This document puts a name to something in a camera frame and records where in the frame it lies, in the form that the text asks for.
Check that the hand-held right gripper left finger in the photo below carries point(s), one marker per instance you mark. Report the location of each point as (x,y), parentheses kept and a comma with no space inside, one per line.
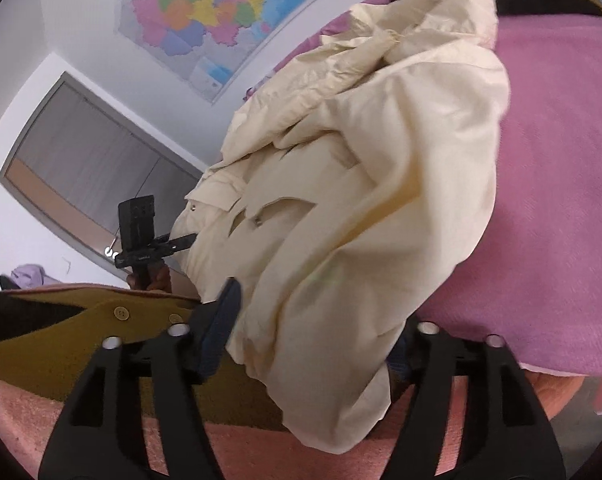
(216,330)

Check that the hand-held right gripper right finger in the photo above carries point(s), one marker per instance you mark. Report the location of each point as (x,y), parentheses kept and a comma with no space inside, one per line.
(431,360)

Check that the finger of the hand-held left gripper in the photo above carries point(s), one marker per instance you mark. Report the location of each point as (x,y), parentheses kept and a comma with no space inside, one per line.
(183,243)

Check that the cream jacket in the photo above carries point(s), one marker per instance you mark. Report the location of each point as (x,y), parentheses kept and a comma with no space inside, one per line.
(356,185)

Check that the person's left hand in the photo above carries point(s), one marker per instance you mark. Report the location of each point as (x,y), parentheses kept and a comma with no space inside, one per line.
(161,280)

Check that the grey sliding door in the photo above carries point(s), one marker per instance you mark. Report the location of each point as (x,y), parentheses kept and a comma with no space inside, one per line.
(81,160)

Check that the lilac cloth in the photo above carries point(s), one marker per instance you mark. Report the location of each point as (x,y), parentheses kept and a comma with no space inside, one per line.
(28,275)

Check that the pink fleece garment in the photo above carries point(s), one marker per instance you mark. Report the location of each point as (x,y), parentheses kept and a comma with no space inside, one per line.
(251,447)

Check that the mustard buttoned garment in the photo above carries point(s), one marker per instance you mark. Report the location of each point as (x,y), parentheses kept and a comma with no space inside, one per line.
(56,355)

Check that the pink floral bed sheet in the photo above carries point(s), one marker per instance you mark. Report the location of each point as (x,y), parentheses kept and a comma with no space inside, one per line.
(556,185)

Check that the black garment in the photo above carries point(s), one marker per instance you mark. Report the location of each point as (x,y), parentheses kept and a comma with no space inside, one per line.
(541,0)

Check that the colourful wall map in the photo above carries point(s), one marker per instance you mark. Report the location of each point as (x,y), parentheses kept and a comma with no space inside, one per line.
(206,10)

